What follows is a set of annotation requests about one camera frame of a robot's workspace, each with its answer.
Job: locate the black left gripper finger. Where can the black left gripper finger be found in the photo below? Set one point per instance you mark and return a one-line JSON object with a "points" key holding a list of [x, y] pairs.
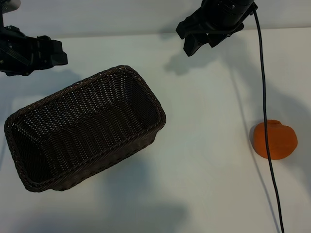
{"points": [[56, 48], [59, 61]]}

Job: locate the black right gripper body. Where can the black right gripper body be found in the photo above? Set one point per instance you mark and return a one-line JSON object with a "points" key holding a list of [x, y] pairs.
{"points": [[228, 14]]}

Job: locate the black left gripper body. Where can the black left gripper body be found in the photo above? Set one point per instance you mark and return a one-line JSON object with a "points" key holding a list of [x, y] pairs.
{"points": [[19, 53]]}

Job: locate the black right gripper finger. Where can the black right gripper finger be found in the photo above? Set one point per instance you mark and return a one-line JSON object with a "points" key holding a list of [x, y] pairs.
{"points": [[194, 44], [192, 24]]}

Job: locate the dark brown woven wicker basket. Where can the dark brown woven wicker basket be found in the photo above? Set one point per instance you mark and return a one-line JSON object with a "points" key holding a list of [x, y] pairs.
{"points": [[85, 126]]}

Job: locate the orange fruit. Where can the orange fruit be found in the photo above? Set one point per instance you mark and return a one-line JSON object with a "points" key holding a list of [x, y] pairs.
{"points": [[284, 143]]}

